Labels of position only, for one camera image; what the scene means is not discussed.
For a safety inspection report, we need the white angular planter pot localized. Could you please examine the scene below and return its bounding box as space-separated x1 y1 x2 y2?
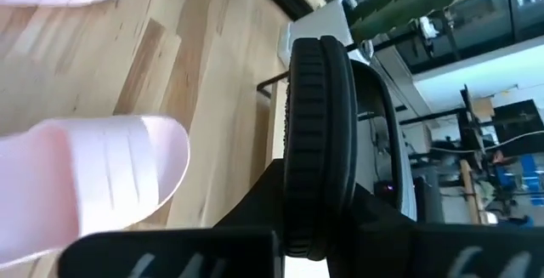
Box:
278 0 375 69

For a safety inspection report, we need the green cactus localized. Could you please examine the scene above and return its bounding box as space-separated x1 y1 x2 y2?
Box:
348 0 499 43

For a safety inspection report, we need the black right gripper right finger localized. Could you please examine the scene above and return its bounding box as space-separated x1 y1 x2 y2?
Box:
326 183 544 278

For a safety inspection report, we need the black foam slide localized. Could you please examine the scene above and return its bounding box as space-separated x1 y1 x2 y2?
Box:
282 34 417 262

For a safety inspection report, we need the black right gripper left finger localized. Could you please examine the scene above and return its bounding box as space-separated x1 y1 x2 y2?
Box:
57 158 286 278

